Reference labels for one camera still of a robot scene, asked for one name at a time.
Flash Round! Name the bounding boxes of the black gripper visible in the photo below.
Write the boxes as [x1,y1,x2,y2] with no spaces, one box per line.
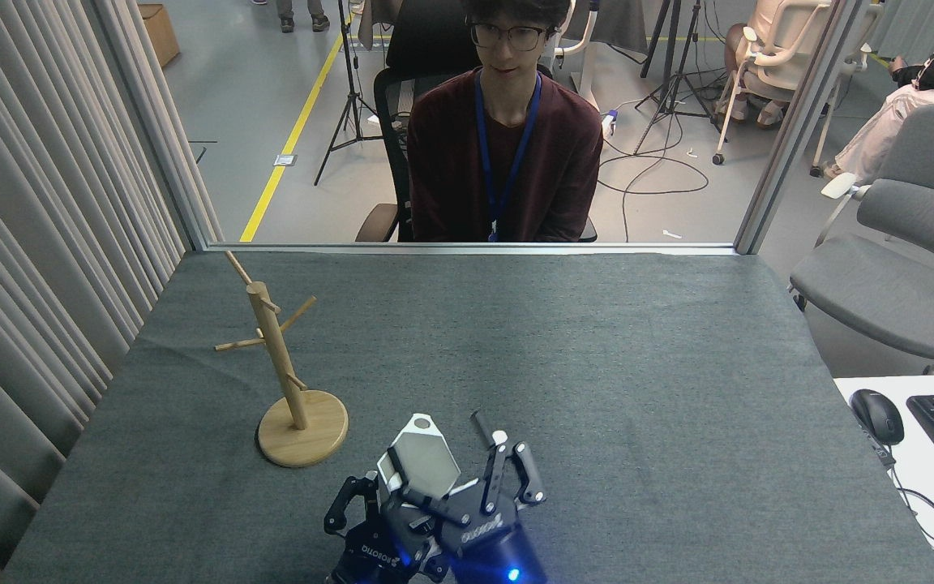
[398,410,549,584]
[323,473,443,584]

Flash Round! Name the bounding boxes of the white hexagonal cup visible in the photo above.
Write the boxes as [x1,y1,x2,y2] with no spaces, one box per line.
[376,413,481,509]

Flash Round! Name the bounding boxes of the wooden cup rack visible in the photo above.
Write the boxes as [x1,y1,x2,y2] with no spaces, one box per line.
[214,250,349,469]

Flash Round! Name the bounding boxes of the grey felt table cloth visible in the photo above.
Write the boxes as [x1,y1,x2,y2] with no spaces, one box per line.
[1,249,934,584]

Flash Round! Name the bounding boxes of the seated person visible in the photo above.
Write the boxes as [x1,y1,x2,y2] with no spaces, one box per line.
[406,0,604,243]

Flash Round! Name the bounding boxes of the black office chair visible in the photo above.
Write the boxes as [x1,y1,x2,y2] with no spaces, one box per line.
[353,0,599,243]

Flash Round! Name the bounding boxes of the black slim tripod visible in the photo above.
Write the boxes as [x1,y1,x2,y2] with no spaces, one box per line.
[314,0,388,187]

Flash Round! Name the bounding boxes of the black slim device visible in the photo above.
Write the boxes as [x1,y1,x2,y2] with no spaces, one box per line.
[859,422,897,470]

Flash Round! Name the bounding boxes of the black computer mouse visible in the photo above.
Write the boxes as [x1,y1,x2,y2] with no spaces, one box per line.
[850,389,906,445]

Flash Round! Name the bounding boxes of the grey pleated curtain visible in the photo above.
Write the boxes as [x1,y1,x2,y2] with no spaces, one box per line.
[0,0,223,584]

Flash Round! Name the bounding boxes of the white desk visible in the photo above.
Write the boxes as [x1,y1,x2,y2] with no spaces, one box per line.
[833,374,934,584]

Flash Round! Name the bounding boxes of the black-rimmed glasses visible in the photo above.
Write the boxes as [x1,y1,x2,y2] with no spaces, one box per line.
[468,22,559,53]

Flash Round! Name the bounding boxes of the grey padded chair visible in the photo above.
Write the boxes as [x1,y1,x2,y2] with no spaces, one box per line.
[787,104,934,376]

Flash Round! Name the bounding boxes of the standing person's feet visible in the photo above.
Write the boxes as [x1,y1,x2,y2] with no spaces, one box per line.
[276,0,331,34]

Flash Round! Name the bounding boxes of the person on white chair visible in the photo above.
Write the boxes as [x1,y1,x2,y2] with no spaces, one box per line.
[716,0,800,128]

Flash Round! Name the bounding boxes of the cardboard box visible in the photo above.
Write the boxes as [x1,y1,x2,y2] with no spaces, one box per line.
[138,3,182,69]

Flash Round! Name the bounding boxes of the white office chair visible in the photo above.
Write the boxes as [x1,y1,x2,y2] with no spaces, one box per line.
[712,0,883,177]

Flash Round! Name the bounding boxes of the person in black top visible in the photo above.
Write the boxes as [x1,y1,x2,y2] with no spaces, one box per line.
[824,0,934,186]

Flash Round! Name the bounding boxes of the blue lanyard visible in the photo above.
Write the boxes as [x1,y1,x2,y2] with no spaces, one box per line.
[474,69,543,243]

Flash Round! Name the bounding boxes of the black floor cable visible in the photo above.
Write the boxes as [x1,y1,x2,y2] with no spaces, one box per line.
[597,101,711,243]

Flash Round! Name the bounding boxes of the silver frame post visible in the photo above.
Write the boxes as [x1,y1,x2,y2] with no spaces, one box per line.
[84,0,226,252]
[735,0,872,256]

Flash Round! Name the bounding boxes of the black tripod with cables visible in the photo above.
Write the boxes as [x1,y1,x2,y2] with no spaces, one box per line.
[634,0,724,155]

